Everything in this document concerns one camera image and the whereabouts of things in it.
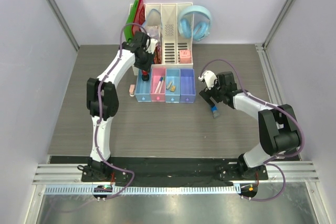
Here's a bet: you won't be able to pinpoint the blue grey glue stick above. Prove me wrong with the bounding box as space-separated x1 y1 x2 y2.
211 106 220 119

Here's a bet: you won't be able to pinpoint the pink drawer bin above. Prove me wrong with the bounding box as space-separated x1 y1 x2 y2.
151 68 166 102

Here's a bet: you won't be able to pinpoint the red black stamp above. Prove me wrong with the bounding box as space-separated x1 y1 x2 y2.
141 70 150 82

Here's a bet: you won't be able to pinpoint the green white marker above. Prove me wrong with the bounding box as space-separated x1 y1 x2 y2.
158 77 165 94

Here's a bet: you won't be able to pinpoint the purple drawer bin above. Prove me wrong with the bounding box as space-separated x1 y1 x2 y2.
180 69 196 103

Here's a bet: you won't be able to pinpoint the light blue drawer bin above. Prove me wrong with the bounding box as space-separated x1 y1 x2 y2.
135 70 152 102

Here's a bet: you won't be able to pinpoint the blue white marker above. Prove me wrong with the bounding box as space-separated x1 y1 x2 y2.
154 77 163 93

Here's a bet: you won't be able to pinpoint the green red folder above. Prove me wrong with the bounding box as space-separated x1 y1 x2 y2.
124 0 145 41

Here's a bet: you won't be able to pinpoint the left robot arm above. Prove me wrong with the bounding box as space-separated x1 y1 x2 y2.
83 31 158 182

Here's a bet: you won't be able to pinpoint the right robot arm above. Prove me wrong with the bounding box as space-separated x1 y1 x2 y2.
198 70 303 179

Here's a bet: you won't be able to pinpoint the pink stapler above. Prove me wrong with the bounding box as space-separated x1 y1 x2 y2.
129 84 135 97

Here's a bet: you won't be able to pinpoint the clear zip pouch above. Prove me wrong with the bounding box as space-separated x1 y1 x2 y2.
144 9 162 40

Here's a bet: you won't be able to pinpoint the pink cube box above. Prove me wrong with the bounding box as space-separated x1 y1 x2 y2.
179 49 192 64

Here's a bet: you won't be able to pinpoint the white file organizer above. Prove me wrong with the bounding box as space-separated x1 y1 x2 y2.
145 3 193 69

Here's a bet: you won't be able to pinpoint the light blue headphones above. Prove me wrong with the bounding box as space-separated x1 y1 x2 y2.
177 5 212 41

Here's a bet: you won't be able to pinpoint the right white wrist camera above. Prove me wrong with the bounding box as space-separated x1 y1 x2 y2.
198 70 218 90

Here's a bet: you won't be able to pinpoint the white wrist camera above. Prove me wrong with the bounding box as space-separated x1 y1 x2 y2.
198 70 218 90
145 38 158 54

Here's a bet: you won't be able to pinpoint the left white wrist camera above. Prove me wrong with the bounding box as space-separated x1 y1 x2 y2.
145 38 158 54

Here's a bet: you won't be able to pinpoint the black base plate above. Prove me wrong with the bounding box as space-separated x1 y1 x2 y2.
78 157 268 187

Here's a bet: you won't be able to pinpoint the white slotted cable duct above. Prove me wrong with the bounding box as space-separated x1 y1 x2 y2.
45 184 241 196

